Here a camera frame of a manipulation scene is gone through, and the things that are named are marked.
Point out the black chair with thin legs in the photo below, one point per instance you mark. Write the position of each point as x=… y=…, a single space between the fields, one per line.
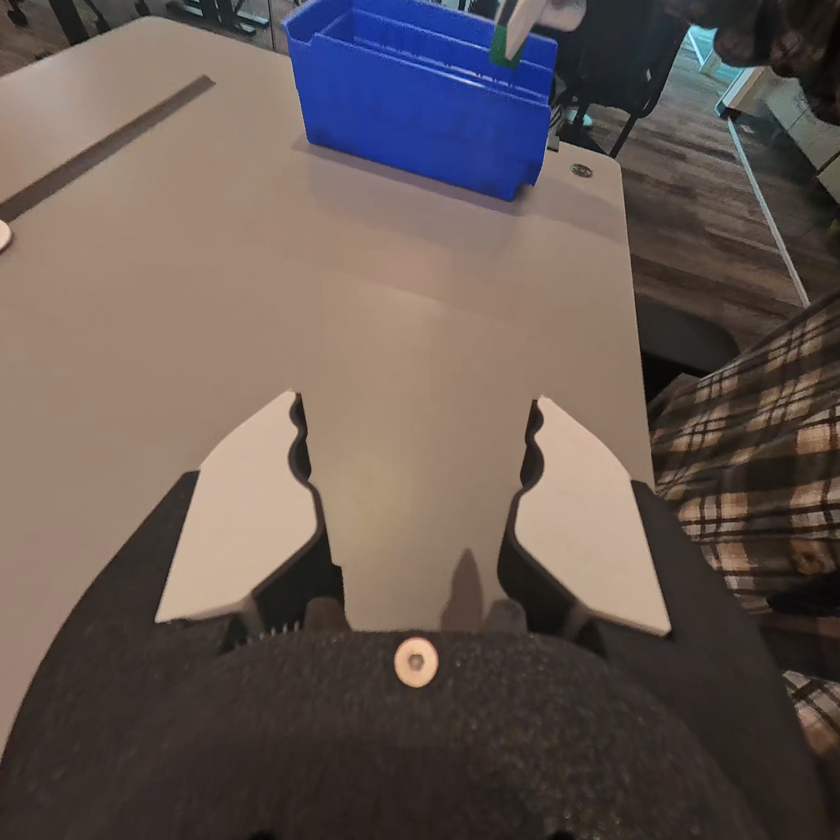
x=630 y=65

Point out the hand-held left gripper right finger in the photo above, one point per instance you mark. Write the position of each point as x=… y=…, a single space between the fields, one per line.
x=590 y=525

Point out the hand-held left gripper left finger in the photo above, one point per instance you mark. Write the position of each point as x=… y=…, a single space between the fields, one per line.
x=243 y=512

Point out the black office chair seat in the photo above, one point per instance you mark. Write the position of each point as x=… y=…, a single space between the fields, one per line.
x=682 y=341

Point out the blue plastic bin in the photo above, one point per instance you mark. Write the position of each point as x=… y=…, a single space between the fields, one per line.
x=407 y=124

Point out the green wooden cube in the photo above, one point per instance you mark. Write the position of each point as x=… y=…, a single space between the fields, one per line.
x=502 y=58

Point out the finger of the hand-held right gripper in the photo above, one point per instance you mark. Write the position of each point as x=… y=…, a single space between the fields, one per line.
x=523 y=23

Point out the round metal table grommet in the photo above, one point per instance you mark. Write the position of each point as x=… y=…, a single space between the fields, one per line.
x=581 y=170

